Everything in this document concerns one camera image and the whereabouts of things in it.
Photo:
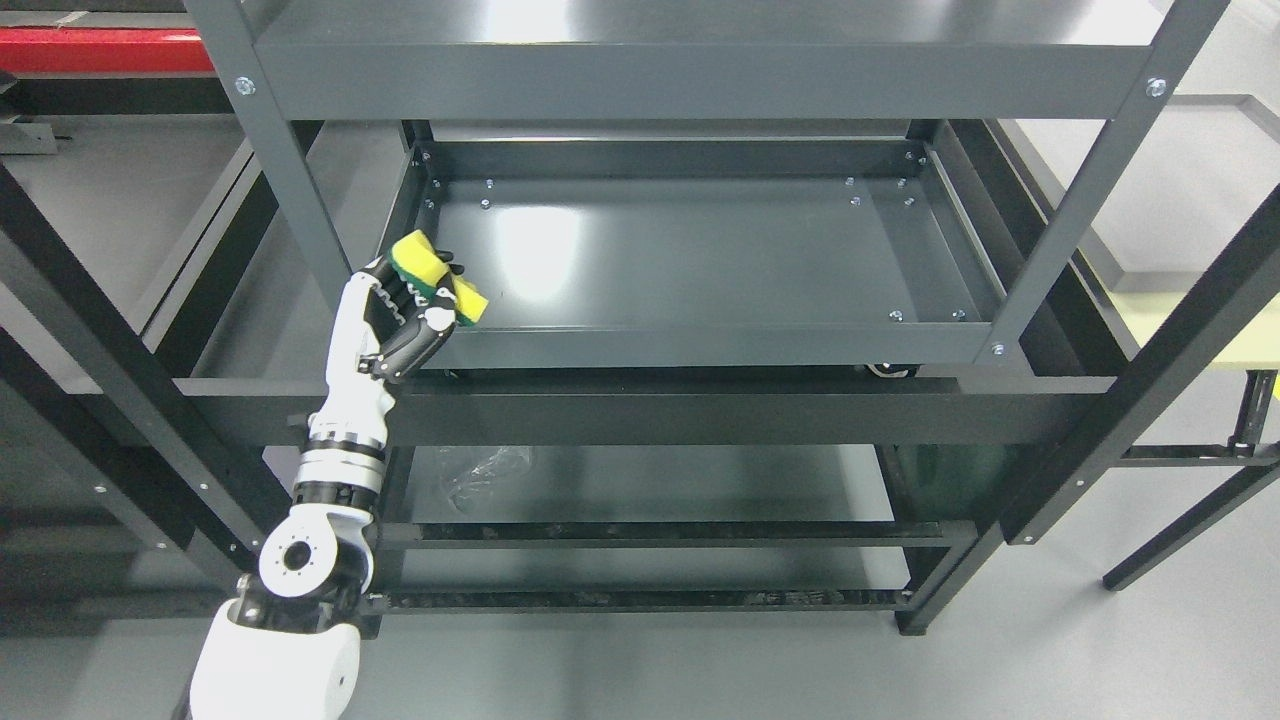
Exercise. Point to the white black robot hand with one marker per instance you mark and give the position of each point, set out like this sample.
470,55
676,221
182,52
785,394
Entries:
382,331

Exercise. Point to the green yellow sponge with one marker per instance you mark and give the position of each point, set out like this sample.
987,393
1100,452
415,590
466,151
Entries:
416,261

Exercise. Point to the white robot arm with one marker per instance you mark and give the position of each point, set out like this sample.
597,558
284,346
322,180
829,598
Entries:
287,646

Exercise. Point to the dark grey shelf cart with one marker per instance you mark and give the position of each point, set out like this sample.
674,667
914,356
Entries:
711,183

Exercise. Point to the black metal shelf rack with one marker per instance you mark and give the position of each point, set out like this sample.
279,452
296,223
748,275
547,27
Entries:
156,407

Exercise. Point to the clear plastic bag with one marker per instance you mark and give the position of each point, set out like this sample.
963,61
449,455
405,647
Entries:
470,475

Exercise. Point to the red bar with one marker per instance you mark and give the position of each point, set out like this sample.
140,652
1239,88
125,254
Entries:
90,50

